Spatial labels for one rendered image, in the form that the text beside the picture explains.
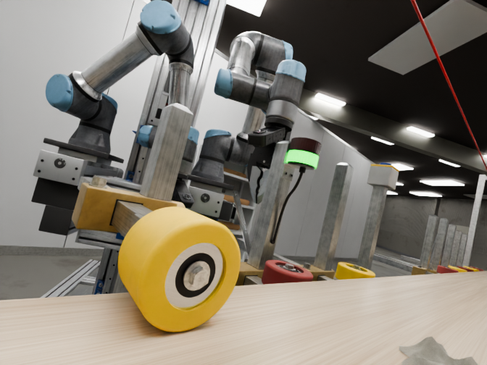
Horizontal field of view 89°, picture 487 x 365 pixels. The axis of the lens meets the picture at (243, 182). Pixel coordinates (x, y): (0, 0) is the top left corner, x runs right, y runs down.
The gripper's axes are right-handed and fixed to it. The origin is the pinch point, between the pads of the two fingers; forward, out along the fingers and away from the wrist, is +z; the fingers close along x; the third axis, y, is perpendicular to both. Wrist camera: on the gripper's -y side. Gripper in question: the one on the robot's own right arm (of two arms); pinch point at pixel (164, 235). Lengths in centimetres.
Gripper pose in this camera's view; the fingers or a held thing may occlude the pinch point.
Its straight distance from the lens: 83.3
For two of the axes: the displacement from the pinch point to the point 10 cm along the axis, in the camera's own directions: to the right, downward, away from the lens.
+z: -2.4, 9.7, -0.6
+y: -6.3, -1.1, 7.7
